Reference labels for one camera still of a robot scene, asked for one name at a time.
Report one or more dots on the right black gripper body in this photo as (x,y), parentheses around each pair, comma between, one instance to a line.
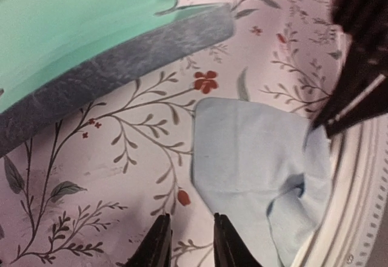
(365,21)

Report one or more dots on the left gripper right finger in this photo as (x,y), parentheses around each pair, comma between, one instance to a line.
(229,248)

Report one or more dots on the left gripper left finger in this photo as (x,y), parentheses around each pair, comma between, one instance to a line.
(156,248)

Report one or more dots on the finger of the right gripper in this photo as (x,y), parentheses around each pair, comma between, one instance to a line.
(360,93)

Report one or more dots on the small blue cleaning cloth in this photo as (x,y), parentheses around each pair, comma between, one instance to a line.
(262,168)

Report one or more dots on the blue glasses case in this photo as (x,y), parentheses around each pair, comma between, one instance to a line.
(58,55)

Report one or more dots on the front aluminium rail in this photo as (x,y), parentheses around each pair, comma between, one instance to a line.
(359,196)

